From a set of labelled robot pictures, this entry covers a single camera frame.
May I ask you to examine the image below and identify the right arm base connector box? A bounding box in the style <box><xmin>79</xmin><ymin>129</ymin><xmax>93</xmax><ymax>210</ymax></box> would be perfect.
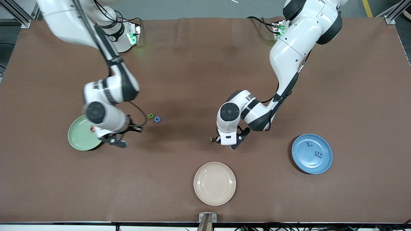
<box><xmin>127</xmin><ymin>22</ymin><xmax>142</xmax><ymax>46</ymax></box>

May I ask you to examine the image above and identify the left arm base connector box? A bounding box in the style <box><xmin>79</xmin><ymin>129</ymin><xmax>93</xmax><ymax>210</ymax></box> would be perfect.
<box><xmin>272</xmin><ymin>20</ymin><xmax>287</xmax><ymax>42</ymax></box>

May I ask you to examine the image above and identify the cream plate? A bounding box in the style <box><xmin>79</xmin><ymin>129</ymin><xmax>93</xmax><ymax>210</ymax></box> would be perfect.
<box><xmin>194</xmin><ymin>162</ymin><xmax>237</xmax><ymax>206</ymax></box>

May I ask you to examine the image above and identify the green plate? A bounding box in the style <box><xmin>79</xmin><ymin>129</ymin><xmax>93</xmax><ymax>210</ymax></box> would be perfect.
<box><xmin>68</xmin><ymin>115</ymin><xmax>106</xmax><ymax>151</ymax></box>

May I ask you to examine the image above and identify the brown table mat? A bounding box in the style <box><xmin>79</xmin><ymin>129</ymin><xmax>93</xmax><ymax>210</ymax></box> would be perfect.
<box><xmin>0</xmin><ymin>17</ymin><xmax>411</xmax><ymax>223</ymax></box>

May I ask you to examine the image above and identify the blue plate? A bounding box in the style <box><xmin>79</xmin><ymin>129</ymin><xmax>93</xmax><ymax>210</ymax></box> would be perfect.
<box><xmin>292</xmin><ymin>134</ymin><xmax>333</xmax><ymax>175</ymax></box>

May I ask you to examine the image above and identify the yellow floor tape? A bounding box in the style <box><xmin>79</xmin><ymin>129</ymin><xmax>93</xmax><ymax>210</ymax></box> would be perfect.
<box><xmin>362</xmin><ymin>0</ymin><xmax>373</xmax><ymax>18</ymax></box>

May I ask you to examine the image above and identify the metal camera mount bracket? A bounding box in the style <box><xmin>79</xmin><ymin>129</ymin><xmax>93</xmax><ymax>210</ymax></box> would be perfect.
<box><xmin>199</xmin><ymin>212</ymin><xmax>217</xmax><ymax>231</ymax></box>

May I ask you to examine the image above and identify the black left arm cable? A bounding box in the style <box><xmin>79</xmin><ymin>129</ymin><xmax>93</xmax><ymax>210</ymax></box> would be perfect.
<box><xmin>262</xmin><ymin>53</ymin><xmax>310</xmax><ymax>105</ymax></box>

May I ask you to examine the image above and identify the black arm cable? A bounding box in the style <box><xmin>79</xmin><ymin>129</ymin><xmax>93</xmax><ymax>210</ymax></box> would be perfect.
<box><xmin>262</xmin><ymin>53</ymin><xmax>310</xmax><ymax>105</ymax></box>
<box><xmin>72</xmin><ymin>0</ymin><xmax>149</xmax><ymax>127</ymax></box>

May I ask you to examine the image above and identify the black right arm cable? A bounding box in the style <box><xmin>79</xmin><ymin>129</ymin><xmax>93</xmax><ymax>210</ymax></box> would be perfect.
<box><xmin>72</xmin><ymin>0</ymin><xmax>149</xmax><ymax>127</ymax></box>

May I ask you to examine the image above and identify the black right base cable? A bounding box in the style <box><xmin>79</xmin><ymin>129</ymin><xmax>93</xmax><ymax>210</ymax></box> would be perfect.
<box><xmin>116</xmin><ymin>10</ymin><xmax>142</xmax><ymax>27</ymax></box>

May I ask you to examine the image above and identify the black base cable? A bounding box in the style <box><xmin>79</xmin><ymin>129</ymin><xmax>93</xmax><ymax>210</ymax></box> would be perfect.
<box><xmin>116</xmin><ymin>10</ymin><xmax>142</xmax><ymax>27</ymax></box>
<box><xmin>247</xmin><ymin>16</ymin><xmax>277</xmax><ymax>34</ymax></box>

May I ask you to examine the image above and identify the white table edge rail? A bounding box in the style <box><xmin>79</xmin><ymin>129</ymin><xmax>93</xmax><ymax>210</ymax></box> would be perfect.
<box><xmin>0</xmin><ymin>221</ymin><xmax>411</xmax><ymax>231</ymax></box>

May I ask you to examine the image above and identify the black left base cable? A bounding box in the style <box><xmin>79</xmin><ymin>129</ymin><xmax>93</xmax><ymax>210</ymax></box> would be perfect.
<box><xmin>247</xmin><ymin>16</ymin><xmax>277</xmax><ymax>34</ymax></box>

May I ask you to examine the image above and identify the aluminium frame post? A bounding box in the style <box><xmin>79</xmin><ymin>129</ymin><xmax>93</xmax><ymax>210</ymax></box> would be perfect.
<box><xmin>384</xmin><ymin>0</ymin><xmax>411</xmax><ymax>24</ymax></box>
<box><xmin>0</xmin><ymin>0</ymin><xmax>40</xmax><ymax>29</ymax></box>

